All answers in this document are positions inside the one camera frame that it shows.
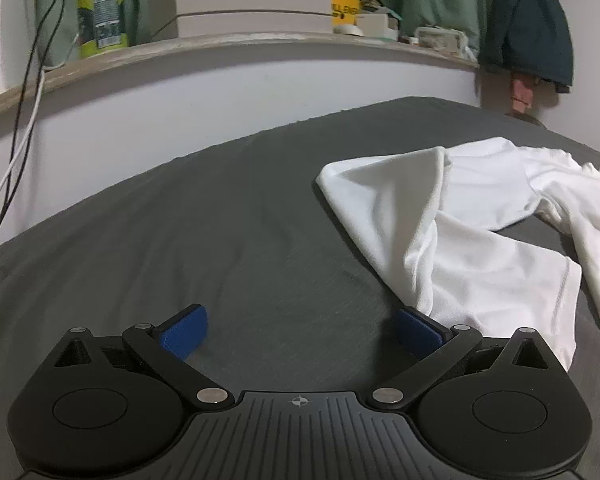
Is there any black cable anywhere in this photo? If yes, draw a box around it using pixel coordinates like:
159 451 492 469
0 0 78 261

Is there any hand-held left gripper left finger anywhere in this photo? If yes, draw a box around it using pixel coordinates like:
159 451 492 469
54 303 236 413

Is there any pink cloth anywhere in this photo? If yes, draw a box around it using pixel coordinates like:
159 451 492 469
511 74 540 113

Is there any white shirt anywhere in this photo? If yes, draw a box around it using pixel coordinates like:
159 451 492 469
314 136 600 371

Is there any stone window ledge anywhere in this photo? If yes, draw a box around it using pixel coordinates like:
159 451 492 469
0 31 481 126

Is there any dark teal jacket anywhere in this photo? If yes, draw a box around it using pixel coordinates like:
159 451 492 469
479 0 576 95

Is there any yellow-green drink can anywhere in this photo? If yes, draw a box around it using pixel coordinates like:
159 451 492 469
76 0 130 60

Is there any yellow cardboard box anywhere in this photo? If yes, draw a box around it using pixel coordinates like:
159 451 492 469
330 0 365 30

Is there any white and teal box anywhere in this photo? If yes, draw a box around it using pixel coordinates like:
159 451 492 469
356 12 401 41

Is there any clear zip pouch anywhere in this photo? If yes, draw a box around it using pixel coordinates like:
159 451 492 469
414 25 473 54

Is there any white cable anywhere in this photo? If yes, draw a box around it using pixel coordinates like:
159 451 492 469
0 32 81 271

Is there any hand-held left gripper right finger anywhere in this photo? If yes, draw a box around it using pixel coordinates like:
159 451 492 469
365 306 554 413

